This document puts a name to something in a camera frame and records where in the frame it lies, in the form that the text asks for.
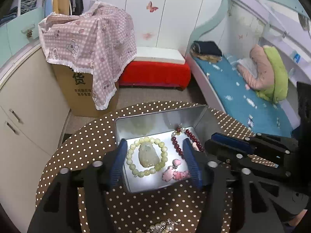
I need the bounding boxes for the pink charm bracelet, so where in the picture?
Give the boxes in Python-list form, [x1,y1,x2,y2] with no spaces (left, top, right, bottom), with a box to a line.
[161,159,191,182]

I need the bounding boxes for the dark folded clothes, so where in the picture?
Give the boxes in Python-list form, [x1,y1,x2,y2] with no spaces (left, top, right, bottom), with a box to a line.
[190,41,222,63]

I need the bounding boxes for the dark metal jewelry box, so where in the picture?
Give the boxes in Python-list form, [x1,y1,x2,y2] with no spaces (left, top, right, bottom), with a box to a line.
[115,106,221,193]

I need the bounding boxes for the dark red bead bracelet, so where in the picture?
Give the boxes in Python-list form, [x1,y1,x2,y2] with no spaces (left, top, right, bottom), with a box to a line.
[171,126,205,155]

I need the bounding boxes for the beige cabinet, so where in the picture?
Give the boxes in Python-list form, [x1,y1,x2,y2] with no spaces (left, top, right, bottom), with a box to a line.
[1,45,69,232]

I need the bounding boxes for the blue bed mattress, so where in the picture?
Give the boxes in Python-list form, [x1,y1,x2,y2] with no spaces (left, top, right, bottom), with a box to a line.
[194,57,293,137]

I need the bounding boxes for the brown cardboard box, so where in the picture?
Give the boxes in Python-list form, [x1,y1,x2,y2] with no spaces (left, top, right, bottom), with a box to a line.
[52,64,119,117]

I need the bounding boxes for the pale jade pendant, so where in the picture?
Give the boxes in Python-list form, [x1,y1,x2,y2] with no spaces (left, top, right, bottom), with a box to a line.
[139,142,160,168]

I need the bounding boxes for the mint green drawer unit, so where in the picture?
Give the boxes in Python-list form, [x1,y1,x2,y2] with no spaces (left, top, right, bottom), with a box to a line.
[0,7,44,67]

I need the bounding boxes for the red ottoman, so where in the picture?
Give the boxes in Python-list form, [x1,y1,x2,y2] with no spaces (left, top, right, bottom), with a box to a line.
[119,61,191,90]

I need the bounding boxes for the pink checkered cloth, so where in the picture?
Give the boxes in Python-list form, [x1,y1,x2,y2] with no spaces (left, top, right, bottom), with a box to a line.
[38,1,137,110]

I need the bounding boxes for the pearl and silver charm bracelet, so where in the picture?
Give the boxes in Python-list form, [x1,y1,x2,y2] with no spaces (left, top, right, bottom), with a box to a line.
[135,218,182,233]

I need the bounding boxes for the pink and green pillow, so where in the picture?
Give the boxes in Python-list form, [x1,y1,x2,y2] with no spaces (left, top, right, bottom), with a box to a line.
[236,45,289,104]

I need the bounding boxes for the pale green bead bracelet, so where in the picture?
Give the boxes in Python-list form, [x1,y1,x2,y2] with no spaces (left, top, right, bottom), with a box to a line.
[126,136,169,178]

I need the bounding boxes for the white foam board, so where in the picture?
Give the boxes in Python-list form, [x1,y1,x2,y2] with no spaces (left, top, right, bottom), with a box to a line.
[134,47,186,65]

